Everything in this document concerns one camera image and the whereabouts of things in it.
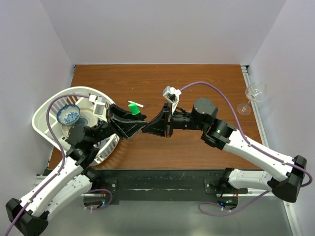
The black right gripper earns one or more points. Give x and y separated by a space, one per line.
157 127

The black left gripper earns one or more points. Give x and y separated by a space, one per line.
123 129

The green highlighter cap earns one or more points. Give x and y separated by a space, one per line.
134 109

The black green highlighter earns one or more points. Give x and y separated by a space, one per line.
141 116

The white blue-tipped marker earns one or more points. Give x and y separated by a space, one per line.
135 103

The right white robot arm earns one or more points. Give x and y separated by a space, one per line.
281 174

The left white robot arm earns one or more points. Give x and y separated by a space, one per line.
73 176

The stacked ceramic plates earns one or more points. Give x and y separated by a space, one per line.
87 118

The white plastic basket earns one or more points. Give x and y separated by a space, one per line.
55 103

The blue white ceramic bowl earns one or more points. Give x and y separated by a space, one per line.
68 114

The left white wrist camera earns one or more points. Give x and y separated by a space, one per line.
99 105

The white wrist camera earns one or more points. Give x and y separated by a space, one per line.
171 94
99 105

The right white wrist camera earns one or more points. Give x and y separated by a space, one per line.
171 94

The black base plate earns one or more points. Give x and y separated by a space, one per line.
160 185

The aluminium frame rail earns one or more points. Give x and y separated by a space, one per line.
39 179

